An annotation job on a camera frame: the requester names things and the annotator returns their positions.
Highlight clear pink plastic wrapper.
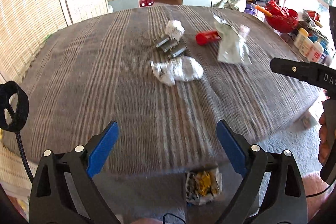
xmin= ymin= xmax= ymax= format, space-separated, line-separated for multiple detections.
xmin=239 ymin=24 xmax=250 ymax=39

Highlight silver green printed pouch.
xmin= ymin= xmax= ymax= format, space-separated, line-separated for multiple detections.
xmin=214 ymin=15 xmax=252 ymax=65

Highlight yellow snack bag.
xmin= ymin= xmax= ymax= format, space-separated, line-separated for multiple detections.
xmin=195 ymin=171 xmax=219 ymax=197

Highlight red cylindrical can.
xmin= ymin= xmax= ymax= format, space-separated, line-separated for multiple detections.
xmin=195 ymin=31 xmax=221 ymax=46

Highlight white receipt paper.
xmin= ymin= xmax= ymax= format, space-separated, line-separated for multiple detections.
xmin=150 ymin=56 xmax=204 ymax=86

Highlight olive green batteries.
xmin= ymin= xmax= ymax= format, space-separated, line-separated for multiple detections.
xmin=153 ymin=35 xmax=187 ymax=59

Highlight small white paper ball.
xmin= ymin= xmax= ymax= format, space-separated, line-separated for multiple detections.
xmin=165 ymin=20 xmax=185 ymax=42

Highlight black trash bin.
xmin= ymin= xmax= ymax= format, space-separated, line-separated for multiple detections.
xmin=184 ymin=164 xmax=236 ymax=223

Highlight person's right hand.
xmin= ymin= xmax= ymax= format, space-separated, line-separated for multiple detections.
xmin=318 ymin=113 xmax=330 ymax=164

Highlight white bottle pink label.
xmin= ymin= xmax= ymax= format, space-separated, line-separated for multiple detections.
xmin=307 ymin=41 xmax=324 ymax=63

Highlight white lotion bottle yellow cap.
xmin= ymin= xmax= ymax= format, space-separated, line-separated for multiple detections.
xmin=294 ymin=28 xmax=309 ymax=50

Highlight red fruit basket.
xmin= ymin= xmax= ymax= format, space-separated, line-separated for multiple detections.
xmin=265 ymin=0 xmax=298 ymax=34

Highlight grey fluffy rug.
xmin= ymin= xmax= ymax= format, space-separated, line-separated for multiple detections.
xmin=260 ymin=118 xmax=329 ymax=180

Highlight orange handle tool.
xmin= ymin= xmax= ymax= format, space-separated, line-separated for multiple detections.
xmin=254 ymin=5 xmax=273 ymax=16

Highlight black velcro strap cable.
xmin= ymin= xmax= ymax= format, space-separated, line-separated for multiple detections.
xmin=0 ymin=80 xmax=35 ymax=184

